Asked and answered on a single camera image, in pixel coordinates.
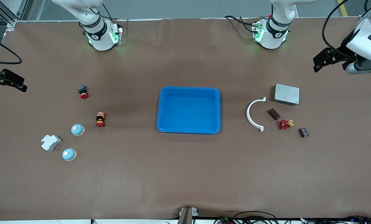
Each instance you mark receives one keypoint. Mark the dark brown cylindrical capacitor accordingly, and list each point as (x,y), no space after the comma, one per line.
(274,114)

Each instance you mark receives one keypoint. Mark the black capacitor with white print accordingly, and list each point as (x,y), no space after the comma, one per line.
(303,132)

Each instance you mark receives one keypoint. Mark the blue dome call bell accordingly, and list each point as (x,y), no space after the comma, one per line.
(77,129)
(69,154)

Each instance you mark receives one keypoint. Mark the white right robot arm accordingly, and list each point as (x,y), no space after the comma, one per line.
(100,37)

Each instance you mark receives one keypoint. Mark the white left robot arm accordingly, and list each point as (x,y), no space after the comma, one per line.
(274,34)

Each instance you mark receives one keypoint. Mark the silver metal power supply box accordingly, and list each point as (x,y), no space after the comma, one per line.
(286,94)

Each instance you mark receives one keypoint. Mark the white circuit breaker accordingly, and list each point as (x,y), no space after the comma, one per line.
(50,142)

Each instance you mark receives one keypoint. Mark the brass valve with red handwheel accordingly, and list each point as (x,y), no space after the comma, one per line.
(284,124)

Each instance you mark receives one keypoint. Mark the red yellow emergency stop button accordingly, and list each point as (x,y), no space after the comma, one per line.
(100,119)

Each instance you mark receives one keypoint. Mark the blue plastic tray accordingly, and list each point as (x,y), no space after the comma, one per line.
(188,112)

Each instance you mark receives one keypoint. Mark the brown table cover mat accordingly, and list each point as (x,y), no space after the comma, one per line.
(185,171)

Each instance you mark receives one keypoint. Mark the black red pushbutton switch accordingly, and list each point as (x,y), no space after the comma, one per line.
(83,91)

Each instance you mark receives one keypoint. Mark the white curved plastic bracket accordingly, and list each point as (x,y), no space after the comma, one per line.
(248,114)

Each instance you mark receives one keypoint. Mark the white table edge rail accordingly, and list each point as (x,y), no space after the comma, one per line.
(33,222)

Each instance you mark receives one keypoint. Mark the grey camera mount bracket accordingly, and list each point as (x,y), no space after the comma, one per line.
(188,216)

